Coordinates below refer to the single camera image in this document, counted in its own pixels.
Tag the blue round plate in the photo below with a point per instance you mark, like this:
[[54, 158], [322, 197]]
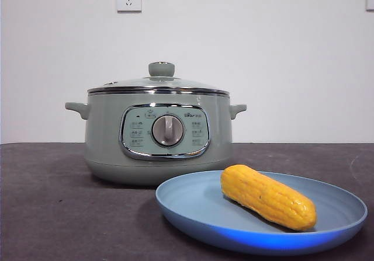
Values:
[[193, 211]]

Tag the yellow corn cob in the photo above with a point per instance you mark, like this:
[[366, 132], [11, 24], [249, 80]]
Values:
[[264, 196]]

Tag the glass lid with green knob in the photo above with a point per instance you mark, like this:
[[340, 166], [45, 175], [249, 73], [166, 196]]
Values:
[[161, 69]]

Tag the pale green electric steamer pot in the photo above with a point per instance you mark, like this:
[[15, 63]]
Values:
[[105, 132]]

